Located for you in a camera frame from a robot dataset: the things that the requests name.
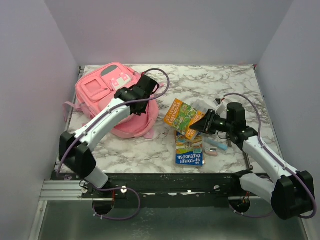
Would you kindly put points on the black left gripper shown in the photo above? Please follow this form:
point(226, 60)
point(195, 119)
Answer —
point(143, 111)

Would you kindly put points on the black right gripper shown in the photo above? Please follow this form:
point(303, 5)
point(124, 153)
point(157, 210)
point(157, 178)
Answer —
point(205, 124)

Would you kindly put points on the orange treehouse book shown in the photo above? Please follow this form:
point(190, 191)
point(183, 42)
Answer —
point(181, 116)

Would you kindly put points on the blue treehouse book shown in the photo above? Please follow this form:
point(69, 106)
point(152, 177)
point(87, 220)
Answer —
point(189, 152)

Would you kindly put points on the pink student backpack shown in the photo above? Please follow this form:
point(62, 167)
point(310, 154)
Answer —
point(95, 91)

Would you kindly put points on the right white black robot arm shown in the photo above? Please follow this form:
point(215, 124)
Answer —
point(289, 191)

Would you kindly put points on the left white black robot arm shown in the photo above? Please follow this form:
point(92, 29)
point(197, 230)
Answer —
point(76, 150)

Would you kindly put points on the clear plastic bag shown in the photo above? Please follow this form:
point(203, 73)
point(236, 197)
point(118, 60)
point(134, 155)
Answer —
point(201, 106)

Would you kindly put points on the pink small stapler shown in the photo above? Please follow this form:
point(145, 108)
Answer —
point(211, 151)

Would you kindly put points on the black metal clamp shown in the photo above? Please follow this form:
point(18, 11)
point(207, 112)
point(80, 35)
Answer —
point(245, 155)

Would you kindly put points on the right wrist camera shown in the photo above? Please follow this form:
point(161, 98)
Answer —
point(219, 106)

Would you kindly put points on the aluminium rail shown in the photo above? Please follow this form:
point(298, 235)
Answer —
point(60, 190)

